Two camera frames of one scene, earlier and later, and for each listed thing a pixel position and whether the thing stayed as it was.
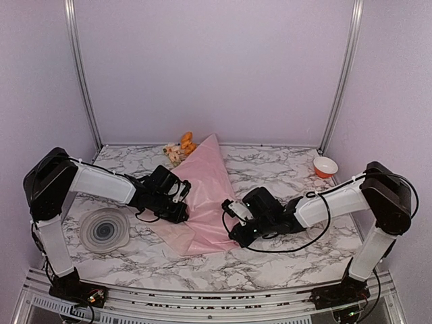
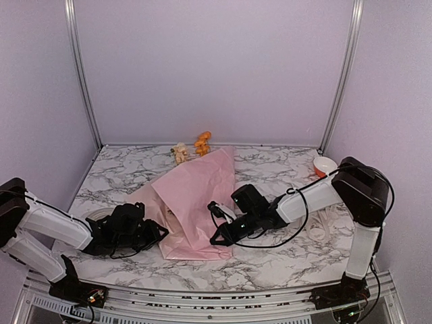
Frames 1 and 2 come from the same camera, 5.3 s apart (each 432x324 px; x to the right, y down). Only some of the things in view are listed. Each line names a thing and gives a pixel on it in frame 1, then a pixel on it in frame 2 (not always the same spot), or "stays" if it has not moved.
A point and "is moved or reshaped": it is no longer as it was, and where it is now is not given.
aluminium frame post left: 69,9 stays
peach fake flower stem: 175,154 is moved or reshaped
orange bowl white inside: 325,167 stays
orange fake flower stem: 186,142 to 202,144
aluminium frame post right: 355,38 stays
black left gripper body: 164,211 to 138,241
